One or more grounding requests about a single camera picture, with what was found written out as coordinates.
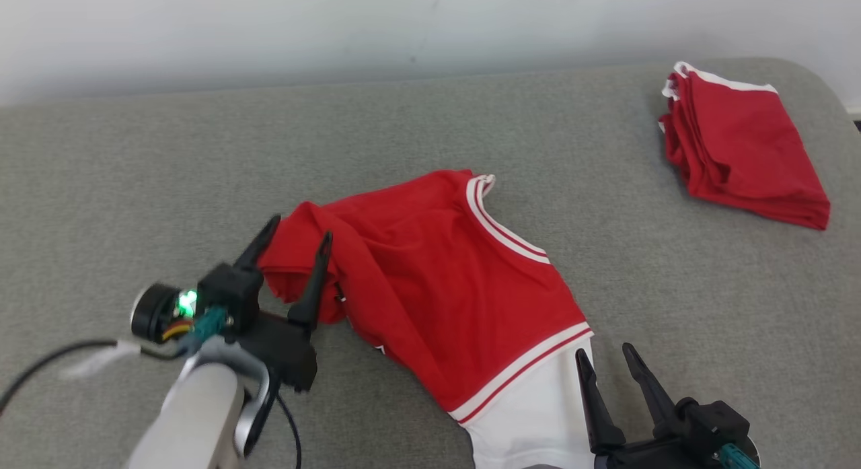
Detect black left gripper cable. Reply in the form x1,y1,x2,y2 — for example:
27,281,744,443
274,390,303,469

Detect red Bulls 23 shorts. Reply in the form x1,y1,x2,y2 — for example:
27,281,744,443
659,61,832,231

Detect camera cable teal plug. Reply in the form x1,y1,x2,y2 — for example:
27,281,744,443
0,306,230,416
716,442,761,469

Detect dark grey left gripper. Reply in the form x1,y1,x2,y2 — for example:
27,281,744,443
233,214,334,394

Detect red jersey with white sleeves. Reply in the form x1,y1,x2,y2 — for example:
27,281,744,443
257,170,597,469

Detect right camera cable teal plug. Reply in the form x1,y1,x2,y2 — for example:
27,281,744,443
716,442,761,469

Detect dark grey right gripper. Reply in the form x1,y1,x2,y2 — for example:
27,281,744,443
574,342,726,469

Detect white tag on left cable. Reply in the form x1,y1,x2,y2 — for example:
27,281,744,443
59,340,144,381

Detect left camera cable teal plug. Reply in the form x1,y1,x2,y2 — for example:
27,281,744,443
0,306,230,416

